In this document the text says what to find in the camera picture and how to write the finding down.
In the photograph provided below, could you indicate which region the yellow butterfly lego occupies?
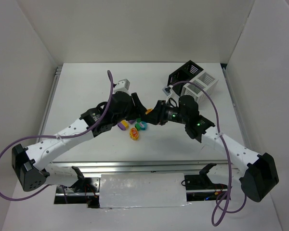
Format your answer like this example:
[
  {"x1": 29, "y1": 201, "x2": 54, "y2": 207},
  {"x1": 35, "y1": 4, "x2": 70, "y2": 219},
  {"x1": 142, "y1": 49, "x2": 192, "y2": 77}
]
[{"x1": 129, "y1": 128, "x2": 139, "y2": 141}]

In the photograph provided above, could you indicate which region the teal frog flower lego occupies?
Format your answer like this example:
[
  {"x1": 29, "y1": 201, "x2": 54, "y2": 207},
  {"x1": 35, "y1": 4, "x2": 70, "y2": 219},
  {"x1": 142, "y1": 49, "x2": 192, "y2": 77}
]
[{"x1": 138, "y1": 121, "x2": 147, "y2": 130}]

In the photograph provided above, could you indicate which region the green lego brick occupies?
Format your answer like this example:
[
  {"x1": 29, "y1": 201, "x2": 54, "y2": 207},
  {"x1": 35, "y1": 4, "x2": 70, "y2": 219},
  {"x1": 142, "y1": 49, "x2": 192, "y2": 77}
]
[{"x1": 134, "y1": 123, "x2": 141, "y2": 131}]

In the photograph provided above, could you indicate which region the purple and yellow lego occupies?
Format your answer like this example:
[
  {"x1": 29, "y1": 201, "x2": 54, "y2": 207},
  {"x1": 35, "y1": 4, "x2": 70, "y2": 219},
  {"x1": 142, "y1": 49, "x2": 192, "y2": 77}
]
[{"x1": 117, "y1": 120, "x2": 129, "y2": 131}]

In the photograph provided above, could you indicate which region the white foil cover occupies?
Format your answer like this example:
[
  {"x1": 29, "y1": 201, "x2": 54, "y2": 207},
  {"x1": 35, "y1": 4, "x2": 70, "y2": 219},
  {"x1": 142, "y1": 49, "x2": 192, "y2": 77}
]
[{"x1": 99, "y1": 173, "x2": 188, "y2": 208}]

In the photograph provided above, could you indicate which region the black slatted container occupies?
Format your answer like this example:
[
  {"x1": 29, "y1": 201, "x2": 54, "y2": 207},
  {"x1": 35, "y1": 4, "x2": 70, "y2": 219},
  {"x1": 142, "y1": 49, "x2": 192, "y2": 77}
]
[{"x1": 167, "y1": 60, "x2": 204, "y2": 85}]

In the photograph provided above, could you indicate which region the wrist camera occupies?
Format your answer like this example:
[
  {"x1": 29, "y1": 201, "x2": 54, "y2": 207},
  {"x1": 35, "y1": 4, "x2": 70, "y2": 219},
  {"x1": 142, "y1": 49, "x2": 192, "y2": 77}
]
[
  {"x1": 162, "y1": 85, "x2": 173, "y2": 96},
  {"x1": 113, "y1": 79, "x2": 130, "y2": 93}
]

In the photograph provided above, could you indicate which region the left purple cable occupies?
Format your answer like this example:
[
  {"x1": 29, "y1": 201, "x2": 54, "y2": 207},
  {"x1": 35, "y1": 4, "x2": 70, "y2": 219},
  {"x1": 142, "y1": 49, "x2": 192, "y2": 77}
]
[{"x1": 0, "y1": 70, "x2": 115, "y2": 201}]

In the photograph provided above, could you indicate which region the aluminium rail frame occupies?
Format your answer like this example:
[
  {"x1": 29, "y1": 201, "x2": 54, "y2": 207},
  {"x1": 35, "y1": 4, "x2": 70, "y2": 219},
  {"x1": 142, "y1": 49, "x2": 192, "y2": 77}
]
[{"x1": 43, "y1": 63, "x2": 245, "y2": 171}]

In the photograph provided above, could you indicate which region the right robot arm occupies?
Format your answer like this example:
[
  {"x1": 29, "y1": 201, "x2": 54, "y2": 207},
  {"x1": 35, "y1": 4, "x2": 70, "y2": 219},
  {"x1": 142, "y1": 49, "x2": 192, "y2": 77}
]
[{"x1": 141, "y1": 96, "x2": 279, "y2": 202}]

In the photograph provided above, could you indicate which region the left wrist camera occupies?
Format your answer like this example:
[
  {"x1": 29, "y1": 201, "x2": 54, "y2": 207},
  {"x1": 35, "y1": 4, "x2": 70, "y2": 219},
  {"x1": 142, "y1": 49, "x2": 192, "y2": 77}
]
[{"x1": 113, "y1": 79, "x2": 130, "y2": 93}]

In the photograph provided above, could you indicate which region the white slatted container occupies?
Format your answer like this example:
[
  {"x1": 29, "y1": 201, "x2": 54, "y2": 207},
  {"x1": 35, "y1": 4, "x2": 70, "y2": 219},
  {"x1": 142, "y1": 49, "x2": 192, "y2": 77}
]
[{"x1": 181, "y1": 70, "x2": 218, "y2": 104}]

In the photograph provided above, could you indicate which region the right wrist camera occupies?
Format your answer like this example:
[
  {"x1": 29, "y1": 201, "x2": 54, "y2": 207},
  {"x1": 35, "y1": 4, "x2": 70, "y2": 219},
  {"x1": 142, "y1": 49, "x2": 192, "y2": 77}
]
[{"x1": 162, "y1": 85, "x2": 173, "y2": 96}]

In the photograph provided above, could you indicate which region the yellow curved lego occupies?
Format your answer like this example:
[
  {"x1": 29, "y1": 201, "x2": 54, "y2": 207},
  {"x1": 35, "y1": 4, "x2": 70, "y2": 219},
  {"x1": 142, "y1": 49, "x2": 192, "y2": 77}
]
[{"x1": 145, "y1": 109, "x2": 153, "y2": 115}]

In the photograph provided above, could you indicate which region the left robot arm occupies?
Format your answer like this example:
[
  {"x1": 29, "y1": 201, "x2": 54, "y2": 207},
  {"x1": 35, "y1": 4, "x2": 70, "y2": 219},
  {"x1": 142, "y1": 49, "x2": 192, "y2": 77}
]
[{"x1": 12, "y1": 91, "x2": 147, "y2": 192}]

